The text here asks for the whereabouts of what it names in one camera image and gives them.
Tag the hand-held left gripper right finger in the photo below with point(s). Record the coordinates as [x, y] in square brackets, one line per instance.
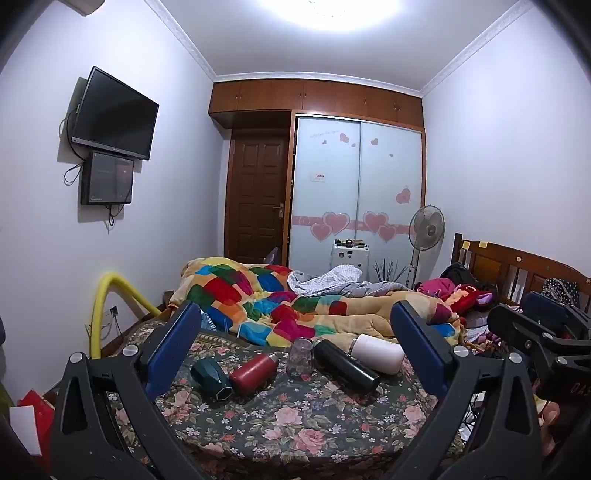
[420, 350]

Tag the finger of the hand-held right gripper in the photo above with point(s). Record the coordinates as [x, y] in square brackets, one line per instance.
[510, 325]
[545, 307]

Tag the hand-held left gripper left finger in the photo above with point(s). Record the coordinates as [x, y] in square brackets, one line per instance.
[173, 344]

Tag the clear glass cup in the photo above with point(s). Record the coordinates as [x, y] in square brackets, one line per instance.
[300, 359]

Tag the white thermos cup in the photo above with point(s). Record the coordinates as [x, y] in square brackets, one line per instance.
[377, 353]

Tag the dark green faceted cup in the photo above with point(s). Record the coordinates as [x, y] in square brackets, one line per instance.
[212, 379]

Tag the black dotted cloth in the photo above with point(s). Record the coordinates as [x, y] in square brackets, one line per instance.
[561, 290]

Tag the red plush toy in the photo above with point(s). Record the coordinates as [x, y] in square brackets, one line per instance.
[468, 297]

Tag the wooden bed headboard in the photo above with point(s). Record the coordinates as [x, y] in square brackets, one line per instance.
[503, 263]

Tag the pink cloth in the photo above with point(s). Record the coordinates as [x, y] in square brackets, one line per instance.
[436, 286]

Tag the black bag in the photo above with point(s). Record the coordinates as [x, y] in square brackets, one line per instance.
[459, 272]

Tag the black thermos bottle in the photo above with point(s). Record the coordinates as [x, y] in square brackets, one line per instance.
[346, 368]

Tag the yellow foam pipe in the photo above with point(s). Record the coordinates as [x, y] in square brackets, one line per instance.
[99, 304]

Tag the bundle of dark twigs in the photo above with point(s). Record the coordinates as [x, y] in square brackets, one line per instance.
[390, 272]

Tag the colourful patchwork quilt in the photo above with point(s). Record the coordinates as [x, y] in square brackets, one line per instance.
[240, 290]

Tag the red thermos bottle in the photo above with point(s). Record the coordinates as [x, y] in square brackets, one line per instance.
[253, 374]

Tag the grey checked cloth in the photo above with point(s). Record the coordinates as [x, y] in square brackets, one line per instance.
[341, 279]

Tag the white small appliance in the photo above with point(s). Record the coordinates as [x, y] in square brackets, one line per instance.
[350, 258]

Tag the standing electric fan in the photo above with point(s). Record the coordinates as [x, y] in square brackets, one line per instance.
[427, 228]

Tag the floral bed sheet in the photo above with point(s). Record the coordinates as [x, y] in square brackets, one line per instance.
[295, 420]

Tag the red paper bag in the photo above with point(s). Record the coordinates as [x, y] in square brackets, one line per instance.
[44, 410]

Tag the white paper sheet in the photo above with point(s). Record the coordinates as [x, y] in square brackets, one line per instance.
[27, 429]

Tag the brown wooden door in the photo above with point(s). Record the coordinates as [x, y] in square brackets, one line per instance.
[256, 194]

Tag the frosted wardrobe with heart stickers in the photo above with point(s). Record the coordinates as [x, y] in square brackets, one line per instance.
[355, 184]

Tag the wooden overhead cabinet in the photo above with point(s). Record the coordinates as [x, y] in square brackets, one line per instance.
[318, 97]

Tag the round ceiling light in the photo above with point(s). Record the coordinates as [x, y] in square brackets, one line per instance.
[337, 11]

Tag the white air conditioner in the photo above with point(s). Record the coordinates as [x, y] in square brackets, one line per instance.
[83, 4]

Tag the wall socket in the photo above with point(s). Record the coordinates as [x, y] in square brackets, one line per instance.
[113, 312]

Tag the small black wall monitor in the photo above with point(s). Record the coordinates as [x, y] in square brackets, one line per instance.
[107, 177]

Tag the wall-mounted black television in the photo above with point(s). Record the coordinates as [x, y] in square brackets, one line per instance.
[117, 115]

